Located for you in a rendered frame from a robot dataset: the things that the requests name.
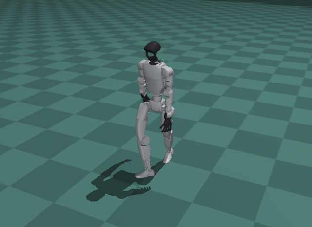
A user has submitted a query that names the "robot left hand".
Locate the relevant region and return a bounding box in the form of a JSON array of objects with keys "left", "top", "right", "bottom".
[{"left": 159, "top": 113, "right": 172, "bottom": 132}]

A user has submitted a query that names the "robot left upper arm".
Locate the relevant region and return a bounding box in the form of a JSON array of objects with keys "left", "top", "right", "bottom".
[{"left": 162, "top": 66, "right": 174, "bottom": 97}]

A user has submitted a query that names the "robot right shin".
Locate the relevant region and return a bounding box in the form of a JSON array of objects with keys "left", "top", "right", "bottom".
[{"left": 137, "top": 140, "right": 151, "bottom": 172}]

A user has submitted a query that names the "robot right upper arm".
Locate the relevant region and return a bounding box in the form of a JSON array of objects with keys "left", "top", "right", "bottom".
[{"left": 137, "top": 60, "right": 146, "bottom": 85}]

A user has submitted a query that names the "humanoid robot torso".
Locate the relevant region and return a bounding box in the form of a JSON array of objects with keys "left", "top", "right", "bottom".
[{"left": 142, "top": 59, "right": 166, "bottom": 113}]

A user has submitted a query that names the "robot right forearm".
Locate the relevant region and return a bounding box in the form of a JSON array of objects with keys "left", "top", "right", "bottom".
[{"left": 138, "top": 83, "right": 147, "bottom": 97}]

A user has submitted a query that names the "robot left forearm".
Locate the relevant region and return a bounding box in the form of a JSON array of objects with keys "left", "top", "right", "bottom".
[{"left": 164, "top": 90, "right": 173, "bottom": 118}]

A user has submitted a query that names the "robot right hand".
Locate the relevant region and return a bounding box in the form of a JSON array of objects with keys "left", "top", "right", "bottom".
[{"left": 141, "top": 94, "right": 150, "bottom": 102}]

